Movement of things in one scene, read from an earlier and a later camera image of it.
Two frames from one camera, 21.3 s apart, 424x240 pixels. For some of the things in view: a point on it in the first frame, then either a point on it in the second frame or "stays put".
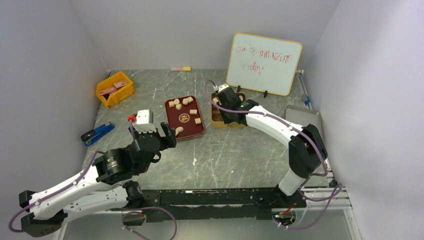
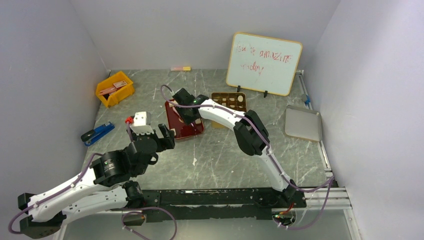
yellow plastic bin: (114, 89) stays put
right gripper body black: (228, 100) → (182, 99)
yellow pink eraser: (180, 68) stays put
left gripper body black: (167, 141) stays put
